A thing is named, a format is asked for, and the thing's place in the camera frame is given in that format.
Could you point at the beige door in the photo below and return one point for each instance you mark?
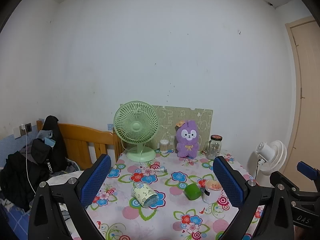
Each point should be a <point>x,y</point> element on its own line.
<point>307,80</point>

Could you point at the white cup with orange top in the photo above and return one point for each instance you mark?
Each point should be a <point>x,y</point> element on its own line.
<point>211,192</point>

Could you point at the purple plush toy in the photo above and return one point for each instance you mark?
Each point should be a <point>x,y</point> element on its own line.
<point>187,142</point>

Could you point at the white wall switch plate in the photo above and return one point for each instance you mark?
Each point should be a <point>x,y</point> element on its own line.
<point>17,132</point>

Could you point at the dark wall socket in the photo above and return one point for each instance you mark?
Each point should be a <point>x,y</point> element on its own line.
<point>29,128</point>

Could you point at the blue face mask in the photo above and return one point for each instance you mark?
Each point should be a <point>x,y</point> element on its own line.
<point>50,142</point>

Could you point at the green desk fan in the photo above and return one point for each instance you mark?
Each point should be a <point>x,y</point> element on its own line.
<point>136,126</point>

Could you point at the green patterned board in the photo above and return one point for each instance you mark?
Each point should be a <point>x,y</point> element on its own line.
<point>170,120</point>

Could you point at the black hanging jacket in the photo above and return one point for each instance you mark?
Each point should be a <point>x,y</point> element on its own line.
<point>53,155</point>

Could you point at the floral tablecloth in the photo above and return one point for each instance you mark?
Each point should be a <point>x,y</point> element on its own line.
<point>170,220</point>

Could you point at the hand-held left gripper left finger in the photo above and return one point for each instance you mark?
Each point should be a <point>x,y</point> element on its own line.
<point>96,180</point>

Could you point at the cotton swab container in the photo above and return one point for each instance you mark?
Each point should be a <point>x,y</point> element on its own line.
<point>164,146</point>

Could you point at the wooden bed headboard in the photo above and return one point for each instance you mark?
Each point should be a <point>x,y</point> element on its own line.
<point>75,140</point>

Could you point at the pale yellow patterned cup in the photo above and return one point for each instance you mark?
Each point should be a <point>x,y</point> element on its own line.
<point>143,195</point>

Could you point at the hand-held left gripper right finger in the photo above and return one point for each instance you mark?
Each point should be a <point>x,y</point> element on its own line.
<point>227,182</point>

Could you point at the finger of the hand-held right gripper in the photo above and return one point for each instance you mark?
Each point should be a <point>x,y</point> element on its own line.
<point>285,181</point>
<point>308,169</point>

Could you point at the white charger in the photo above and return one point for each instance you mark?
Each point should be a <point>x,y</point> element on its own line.
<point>23,126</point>

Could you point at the white standing fan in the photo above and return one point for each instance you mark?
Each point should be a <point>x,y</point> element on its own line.
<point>266,152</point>

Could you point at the glass jar with dark lid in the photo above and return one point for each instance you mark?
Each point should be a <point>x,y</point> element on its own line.
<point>215,148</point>

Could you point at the blue plaid cloth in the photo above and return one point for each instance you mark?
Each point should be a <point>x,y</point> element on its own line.
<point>13,222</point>

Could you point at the black clothing heap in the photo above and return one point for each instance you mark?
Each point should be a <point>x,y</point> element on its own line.
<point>17,175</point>

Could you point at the green cup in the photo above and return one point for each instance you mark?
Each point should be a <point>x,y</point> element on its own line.
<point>192,192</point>

